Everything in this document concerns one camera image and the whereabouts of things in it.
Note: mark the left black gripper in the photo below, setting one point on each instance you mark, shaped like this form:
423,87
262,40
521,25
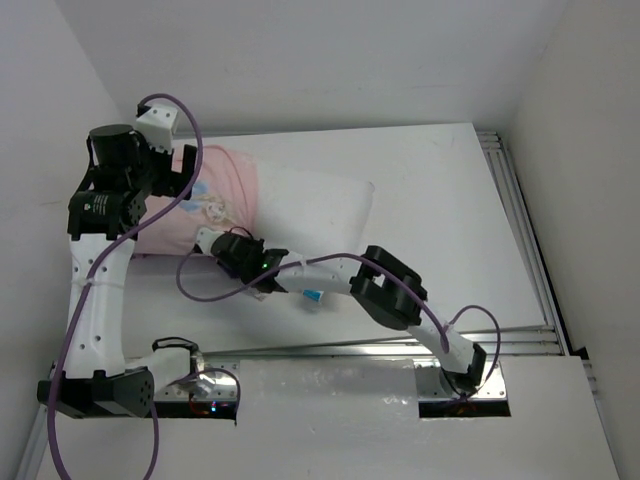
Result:
170,182

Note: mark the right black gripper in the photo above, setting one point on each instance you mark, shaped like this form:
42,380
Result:
256,241

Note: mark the pink printed pillowcase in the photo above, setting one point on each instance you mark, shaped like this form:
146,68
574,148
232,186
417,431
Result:
224,196

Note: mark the white pillow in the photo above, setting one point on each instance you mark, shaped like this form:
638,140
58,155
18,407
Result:
309,212

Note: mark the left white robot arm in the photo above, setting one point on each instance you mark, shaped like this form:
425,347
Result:
95,381

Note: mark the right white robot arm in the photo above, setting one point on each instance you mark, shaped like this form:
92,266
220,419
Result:
388,290

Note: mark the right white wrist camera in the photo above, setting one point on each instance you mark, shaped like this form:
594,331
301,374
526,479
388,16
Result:
204,240

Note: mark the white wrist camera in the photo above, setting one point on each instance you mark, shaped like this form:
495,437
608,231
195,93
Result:
157,123
204,240

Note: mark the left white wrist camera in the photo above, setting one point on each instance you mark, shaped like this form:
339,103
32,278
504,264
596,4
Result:
157,123

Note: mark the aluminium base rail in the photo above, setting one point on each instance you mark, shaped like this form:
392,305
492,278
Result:
337,365

